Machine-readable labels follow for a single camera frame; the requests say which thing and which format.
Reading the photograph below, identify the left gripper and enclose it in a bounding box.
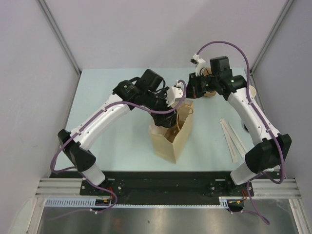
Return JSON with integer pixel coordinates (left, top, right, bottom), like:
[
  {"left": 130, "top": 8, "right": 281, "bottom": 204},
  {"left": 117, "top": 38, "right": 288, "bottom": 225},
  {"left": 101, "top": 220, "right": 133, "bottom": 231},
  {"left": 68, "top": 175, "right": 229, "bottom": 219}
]
[{"left": 142, "top": 86, "right": 176, "bottom": 126}]

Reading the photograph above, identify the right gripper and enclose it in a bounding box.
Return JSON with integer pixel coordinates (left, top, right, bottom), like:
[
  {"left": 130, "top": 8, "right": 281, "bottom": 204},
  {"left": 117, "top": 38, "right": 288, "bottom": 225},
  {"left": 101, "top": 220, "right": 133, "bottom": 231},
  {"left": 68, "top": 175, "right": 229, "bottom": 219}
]
[{"left": 184, "top": 72, "right": 219, "bottom": 99}]

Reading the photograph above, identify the cardboard cup carrier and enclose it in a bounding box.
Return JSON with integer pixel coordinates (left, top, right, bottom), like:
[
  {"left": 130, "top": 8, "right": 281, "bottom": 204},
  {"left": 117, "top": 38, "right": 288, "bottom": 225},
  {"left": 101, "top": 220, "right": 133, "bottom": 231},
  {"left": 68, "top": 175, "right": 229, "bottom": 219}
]
[
  {"left": 201, "top": 67, "right": 216, "bottom": 98},
  {"left": 164, "top": 128, "right": 179, "bottom": 143}
]

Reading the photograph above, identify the brown paper bag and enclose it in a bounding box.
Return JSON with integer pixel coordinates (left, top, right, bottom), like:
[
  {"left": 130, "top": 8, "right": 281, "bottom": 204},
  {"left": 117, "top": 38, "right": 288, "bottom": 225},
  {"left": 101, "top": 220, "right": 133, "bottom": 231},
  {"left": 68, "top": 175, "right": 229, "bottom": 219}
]
[{"left": 149, "top": 99, "right": 194, "bottom": 164}]

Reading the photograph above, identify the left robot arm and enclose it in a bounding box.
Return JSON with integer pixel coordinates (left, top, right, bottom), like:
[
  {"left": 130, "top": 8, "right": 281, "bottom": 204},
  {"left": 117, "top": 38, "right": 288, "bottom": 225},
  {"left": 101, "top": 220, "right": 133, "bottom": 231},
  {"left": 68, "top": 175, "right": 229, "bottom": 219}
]
[{"left": 58, "top": 69, "right": 183, "bottom": 195}]

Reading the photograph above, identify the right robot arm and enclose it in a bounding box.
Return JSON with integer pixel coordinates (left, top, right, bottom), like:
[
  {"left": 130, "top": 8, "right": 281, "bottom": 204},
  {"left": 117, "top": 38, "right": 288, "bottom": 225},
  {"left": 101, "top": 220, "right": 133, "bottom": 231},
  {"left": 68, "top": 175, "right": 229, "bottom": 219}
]
[{"left": 186, "top": 54, "right": 292, "bottom": 195}]

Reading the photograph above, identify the wrapped straw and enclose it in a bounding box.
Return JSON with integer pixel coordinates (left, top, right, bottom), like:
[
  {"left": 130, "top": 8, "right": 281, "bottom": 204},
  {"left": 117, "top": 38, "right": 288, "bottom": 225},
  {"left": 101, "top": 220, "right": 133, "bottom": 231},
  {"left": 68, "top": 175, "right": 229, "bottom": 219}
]
[
  {"left": 224, "top": 119, "right": 245, "bottom": 159},
  {"left": 220, "top": 119, "right": 238, "bottom": 163},
  {"left": 229, "top": 122, "right": 247, "bottom": 154}
]

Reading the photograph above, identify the stack of paper cups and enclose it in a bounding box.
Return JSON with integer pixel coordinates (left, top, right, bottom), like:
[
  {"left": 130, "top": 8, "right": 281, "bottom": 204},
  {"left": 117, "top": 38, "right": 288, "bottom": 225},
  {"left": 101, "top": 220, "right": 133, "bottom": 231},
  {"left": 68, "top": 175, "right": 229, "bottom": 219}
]
[{"left": 249, "top": 85, "right": 257, "bottom": 98}]

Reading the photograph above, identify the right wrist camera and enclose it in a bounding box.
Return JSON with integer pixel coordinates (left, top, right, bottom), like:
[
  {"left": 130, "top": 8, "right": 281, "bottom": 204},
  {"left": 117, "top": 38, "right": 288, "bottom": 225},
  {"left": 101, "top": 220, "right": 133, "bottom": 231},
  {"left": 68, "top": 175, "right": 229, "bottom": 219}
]
[{"left": 190, "top": 54, "right": 206, "bottom": 76}]

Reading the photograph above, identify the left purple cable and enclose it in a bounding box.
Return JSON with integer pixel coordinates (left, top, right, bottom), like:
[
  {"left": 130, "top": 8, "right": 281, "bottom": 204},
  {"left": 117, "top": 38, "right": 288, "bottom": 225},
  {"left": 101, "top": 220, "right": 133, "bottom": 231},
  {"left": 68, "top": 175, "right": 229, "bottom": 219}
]
[{"left": 46, "top": 79, "right": 187, "bottom": 221}]

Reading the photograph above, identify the purple cable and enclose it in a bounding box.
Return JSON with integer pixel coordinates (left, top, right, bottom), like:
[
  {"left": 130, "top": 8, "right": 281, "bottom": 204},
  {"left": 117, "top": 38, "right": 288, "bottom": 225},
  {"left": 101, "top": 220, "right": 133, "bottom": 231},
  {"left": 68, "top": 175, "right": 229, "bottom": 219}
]
[
  {"left": 196, "top": 40, "right": 286, "bottom": 225},
  {"left": 46, "top": 79, "right": 187, "bottom": 221}
]

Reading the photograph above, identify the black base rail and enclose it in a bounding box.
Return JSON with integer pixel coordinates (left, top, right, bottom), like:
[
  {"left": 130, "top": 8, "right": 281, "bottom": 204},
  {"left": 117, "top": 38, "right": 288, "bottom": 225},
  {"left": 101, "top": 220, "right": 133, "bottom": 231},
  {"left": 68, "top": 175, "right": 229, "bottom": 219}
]
[{"left": 80, "top": 171, "right": 254, "bottom": 205}]

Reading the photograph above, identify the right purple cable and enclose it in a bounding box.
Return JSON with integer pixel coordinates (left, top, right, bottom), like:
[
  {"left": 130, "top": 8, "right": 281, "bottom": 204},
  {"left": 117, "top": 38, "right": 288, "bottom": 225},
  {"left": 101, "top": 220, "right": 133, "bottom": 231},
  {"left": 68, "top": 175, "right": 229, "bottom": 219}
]
[{"left": 196, "top": 40, "right": 286, "bottom": 225}]

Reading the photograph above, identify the white cable duct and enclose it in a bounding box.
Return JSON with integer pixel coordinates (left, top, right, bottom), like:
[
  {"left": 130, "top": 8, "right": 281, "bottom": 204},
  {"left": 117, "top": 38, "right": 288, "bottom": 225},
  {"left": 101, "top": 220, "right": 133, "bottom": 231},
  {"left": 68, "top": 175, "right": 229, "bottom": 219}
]
[{"left": 45, "top": 197, "right": 229, "bottom": 209}]

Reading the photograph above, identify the aluminium frame rail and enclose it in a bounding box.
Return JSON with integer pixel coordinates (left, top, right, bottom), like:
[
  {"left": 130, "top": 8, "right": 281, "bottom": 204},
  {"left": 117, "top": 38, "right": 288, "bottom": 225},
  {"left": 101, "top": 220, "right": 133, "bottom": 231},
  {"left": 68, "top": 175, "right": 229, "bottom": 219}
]
[{"left": 253, "top": 178, "right": 312, "bottom": 234}]

